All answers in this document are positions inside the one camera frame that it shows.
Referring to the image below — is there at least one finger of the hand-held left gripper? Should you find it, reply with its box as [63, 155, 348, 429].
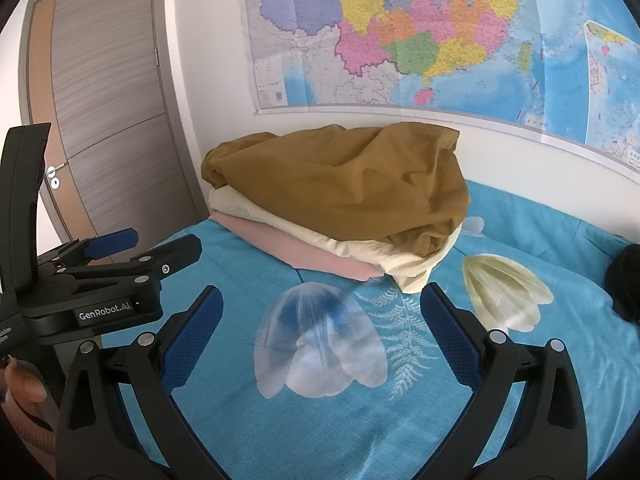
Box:
[50, 234, 203, 291]
[37, 227, 140, 268]

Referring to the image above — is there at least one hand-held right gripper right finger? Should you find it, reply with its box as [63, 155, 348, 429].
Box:
[420, 281, 588, 480]

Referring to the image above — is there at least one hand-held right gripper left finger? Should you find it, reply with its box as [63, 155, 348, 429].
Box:
[54, 284, 224, 480]

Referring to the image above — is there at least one brown jacket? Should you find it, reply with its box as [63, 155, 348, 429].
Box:
[200, 122, 471, 261]

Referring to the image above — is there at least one person's left hand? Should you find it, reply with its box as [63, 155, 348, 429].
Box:
[0, 357, 53, 403]

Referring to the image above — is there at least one cream folded quilt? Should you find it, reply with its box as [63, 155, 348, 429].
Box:
[207, 187, 463, 293]

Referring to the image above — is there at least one pink folded cloth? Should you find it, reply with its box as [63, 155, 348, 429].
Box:
[209, 210, 386, 282]

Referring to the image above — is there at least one blue floral bed sheet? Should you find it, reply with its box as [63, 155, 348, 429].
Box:
[100, 180, 640, 480]

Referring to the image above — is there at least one grey wooden door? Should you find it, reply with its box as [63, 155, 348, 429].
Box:
[20, 0, 211, 261]

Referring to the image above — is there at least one black cloth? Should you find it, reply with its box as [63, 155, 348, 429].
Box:
[604, 247, 640, 326]

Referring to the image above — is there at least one colourful wall map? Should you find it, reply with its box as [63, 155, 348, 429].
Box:
[240, 0, 640, 181]

